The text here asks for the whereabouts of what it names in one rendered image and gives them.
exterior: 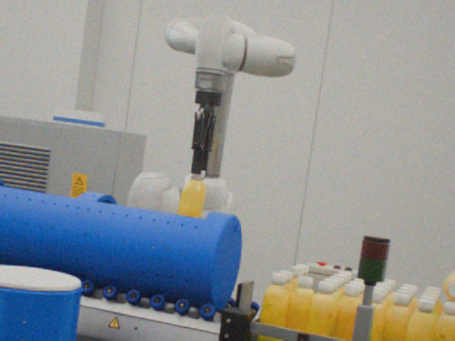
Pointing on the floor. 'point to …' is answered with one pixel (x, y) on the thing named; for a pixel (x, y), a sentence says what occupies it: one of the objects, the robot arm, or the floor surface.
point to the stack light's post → (363, 322)
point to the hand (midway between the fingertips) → (200, 162)
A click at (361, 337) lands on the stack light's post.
